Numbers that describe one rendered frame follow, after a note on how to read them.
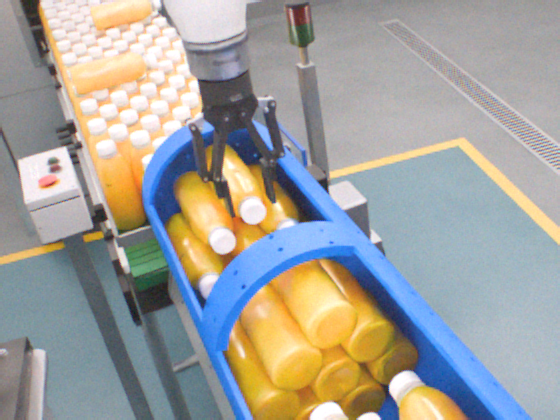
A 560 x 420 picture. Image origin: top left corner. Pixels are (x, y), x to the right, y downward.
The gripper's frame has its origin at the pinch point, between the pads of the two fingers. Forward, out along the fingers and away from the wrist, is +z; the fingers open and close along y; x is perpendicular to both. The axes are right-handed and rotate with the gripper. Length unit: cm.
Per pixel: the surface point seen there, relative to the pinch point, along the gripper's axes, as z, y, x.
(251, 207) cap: 2.1, -0.4, -1.5
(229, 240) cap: 7.6, -4.8, -0.4
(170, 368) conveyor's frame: 87, -19, 61
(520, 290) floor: 120, 107, 64
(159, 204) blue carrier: 9.9, -11.9, 20.9
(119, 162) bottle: 13, -15, 48
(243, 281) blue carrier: -2.1, -8.3, -23.2
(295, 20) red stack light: -2, 34, 61
